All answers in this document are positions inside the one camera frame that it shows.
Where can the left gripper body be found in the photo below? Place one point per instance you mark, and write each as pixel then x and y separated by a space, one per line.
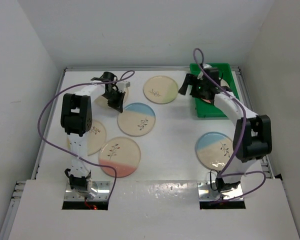
pixel 116 89

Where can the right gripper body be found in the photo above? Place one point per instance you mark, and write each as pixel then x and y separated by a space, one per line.
pixel 198 87

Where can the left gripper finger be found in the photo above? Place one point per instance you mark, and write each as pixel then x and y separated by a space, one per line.
pixel 119 100
pixel 109 97

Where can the green cream plate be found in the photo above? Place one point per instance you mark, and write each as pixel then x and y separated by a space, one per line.
pixel 161 89
pixel 103 102

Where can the pink cream plate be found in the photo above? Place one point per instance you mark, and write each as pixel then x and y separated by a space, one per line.
pixel 223 84
pixel 121 153

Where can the blue cream plate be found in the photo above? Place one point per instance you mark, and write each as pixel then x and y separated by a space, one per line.
pixel 214 149
pixel 137 119

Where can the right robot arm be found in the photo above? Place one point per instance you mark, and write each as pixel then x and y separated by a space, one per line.
pixel 252 138

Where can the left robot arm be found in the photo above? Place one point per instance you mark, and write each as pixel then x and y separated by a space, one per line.
pixel 77 119

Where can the green plastic bin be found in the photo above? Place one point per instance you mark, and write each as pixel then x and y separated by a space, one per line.
pixel 207 110

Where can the yellow cream plate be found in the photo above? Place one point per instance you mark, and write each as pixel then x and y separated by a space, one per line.
pixel 90 143

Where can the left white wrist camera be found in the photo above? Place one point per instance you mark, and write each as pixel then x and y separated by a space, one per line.
pixel 122 85

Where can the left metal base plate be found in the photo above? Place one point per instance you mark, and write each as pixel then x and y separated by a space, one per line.
pixel 98 191

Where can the metal base plate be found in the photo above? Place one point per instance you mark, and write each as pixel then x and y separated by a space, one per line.
pixel 207 194
pixel 98 191

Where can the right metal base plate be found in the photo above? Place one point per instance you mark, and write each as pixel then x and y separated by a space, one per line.
pixel 207 194

